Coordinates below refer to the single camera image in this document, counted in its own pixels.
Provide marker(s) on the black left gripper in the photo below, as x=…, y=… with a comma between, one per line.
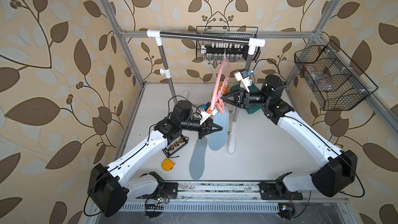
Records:
x=208, y=128

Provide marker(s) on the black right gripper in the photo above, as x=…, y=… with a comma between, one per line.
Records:
x=237, y=93

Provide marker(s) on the pink multi-clip hanger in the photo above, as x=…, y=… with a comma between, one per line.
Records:
x=217, y=104

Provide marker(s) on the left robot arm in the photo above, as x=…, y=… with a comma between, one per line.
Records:
x=112, y=185

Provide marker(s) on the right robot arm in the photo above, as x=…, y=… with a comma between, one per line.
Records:
x=336, y=168

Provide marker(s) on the orange clothes peg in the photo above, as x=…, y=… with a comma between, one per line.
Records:
x=212, y=112

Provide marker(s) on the green plastic tool case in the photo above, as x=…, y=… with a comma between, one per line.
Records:
x=253, y=107

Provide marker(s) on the white clothes rack with steel bars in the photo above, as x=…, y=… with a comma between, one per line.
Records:
x=253, y=43

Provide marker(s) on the yellow tape measure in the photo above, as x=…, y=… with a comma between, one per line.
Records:
x=167, y=164

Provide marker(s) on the plastic bag in basket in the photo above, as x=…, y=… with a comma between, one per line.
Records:
x=321, y=81

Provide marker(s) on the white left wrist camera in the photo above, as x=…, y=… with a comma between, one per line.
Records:
x=203, y=114

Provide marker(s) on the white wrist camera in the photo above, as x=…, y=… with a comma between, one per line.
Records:
x=203, y=114
x=243, y=77

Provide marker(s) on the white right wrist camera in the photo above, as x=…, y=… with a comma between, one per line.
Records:
x=243, y=77

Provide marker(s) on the black wire basket back wall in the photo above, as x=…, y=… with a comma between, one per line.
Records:
x=223, y=32

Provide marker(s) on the black wire basket wall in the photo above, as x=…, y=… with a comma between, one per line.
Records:
x=352, y=84
x=223, y=32

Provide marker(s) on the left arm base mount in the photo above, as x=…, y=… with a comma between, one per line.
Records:
x=156, y=191

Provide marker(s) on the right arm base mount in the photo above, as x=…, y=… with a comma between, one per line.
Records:
x=276, y=190

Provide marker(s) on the black wire basket right wall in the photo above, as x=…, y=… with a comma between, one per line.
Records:
x=352, y=84

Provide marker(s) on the small electronics board with wires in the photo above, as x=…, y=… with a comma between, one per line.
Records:
x=286, y=211

